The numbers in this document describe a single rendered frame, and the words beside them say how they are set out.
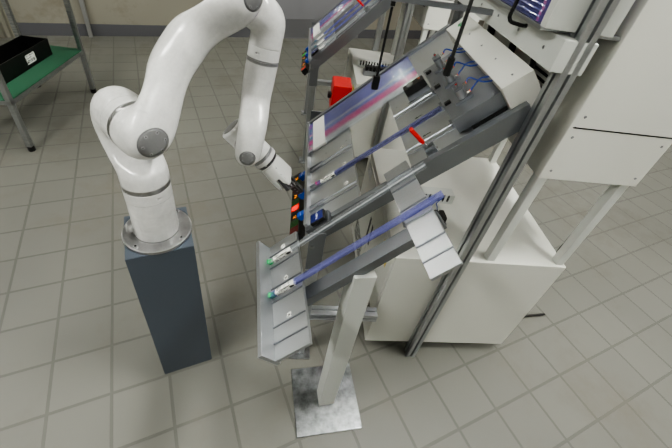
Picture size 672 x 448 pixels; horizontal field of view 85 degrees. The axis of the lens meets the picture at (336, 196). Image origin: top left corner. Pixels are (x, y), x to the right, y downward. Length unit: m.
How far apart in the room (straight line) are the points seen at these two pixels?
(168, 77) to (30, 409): 1.33
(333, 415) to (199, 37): 1.37
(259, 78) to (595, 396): 1.93
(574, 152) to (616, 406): 1.34
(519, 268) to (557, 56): 0.80
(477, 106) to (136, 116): 0.81
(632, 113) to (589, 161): 0.15
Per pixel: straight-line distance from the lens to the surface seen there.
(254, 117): 1.09
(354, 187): 1.16
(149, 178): 1.02
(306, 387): 1.67
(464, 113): 1.03
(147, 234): 1.15
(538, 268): 1.54
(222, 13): 0.92
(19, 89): 3.03
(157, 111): 0.91
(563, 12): 0.96
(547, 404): 2.02
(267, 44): 1.08
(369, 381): 1.73
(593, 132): 1.19
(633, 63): 1.13
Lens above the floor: 1.55
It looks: 39 degrees down
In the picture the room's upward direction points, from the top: 10 degrees clockwise
